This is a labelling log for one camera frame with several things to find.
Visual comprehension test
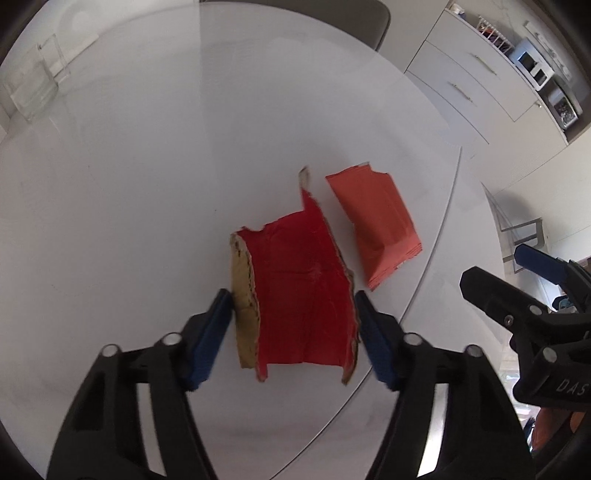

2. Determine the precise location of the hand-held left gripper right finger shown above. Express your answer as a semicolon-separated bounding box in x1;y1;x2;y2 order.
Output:
353;290;536;480

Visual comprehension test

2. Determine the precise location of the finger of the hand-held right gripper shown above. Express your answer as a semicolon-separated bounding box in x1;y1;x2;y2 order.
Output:
460;267;553;332
514;244;591;296

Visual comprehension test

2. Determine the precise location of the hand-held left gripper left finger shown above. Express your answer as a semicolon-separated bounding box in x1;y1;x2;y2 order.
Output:
46;288;234;480

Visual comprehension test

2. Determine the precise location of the red torn cardboard piece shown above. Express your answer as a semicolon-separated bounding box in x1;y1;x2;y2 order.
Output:
230;167;361;385

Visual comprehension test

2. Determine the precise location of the person's right hand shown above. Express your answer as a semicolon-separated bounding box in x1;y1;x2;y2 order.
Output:
531;406;583;449

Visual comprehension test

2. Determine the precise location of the grey stool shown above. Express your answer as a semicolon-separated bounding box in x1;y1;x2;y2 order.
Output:
482;182;546;274

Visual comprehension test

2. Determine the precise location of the orange packet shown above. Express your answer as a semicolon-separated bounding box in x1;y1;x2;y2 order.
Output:
325;162;423;291

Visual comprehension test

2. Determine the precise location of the grey countertop appliance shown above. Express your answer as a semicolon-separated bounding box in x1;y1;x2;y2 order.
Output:
542;83;583;131

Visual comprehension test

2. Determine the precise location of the white built-in cabinet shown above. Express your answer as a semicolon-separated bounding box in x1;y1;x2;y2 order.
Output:
405;0;591;149

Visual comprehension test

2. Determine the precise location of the white table with black legs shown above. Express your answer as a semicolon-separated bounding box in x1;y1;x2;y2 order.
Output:
0;0;515;480

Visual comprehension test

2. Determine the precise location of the white cabinet drawer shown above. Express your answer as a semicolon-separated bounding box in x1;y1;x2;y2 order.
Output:
424;41;539;121
405;69;491;145

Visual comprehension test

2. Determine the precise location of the white countertop appliance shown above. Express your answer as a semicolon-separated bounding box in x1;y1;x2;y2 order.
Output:
512;38;555;86

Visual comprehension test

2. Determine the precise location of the clear acrylic holder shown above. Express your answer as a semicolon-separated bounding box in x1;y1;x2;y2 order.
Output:
0;32;73;123

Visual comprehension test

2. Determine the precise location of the wire rack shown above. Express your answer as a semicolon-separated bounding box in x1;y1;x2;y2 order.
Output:
475;16;514;49

